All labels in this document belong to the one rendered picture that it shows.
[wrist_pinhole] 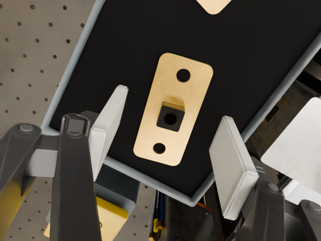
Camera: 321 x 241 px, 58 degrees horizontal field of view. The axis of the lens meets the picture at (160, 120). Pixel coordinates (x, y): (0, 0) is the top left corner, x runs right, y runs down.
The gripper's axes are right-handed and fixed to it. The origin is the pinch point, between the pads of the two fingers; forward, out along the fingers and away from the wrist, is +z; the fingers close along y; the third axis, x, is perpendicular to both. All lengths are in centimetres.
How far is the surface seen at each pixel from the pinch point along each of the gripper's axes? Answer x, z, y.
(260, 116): 1.9, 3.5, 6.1
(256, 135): -3.1, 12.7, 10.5
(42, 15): -4, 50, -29
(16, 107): -28, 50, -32
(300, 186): -11.8, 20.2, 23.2
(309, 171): -3.8, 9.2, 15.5
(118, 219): -11.2, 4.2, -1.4
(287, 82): 4.7, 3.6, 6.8
